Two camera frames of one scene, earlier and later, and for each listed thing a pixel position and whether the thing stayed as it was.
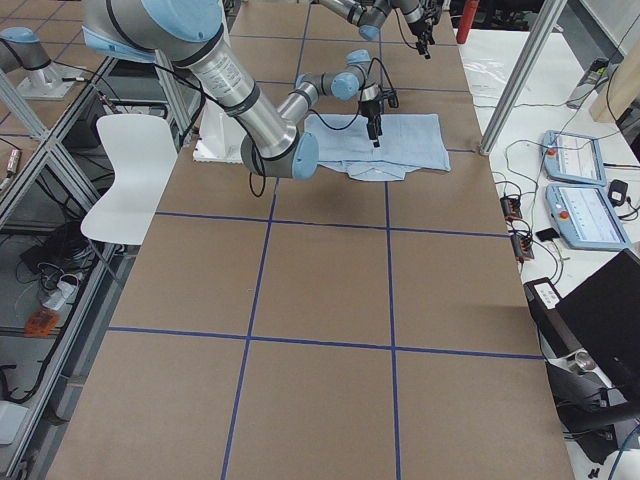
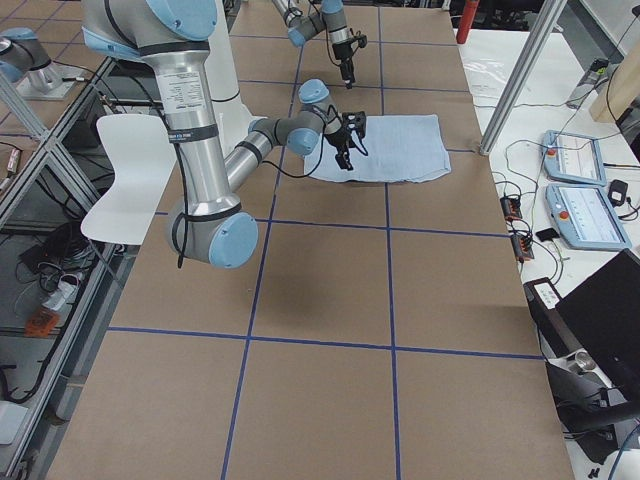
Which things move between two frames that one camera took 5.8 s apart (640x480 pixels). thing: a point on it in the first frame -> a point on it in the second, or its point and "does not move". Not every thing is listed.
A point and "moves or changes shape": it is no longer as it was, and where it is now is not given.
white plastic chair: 142,150 does not move
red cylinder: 467,21 does not move
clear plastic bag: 487,74 does not move
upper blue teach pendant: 573,158 does not move
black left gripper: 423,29 -> 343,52
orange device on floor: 40,323 does not move
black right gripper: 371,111 -> 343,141
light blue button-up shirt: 408,142 moves or changes shape
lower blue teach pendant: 585,217 does not move
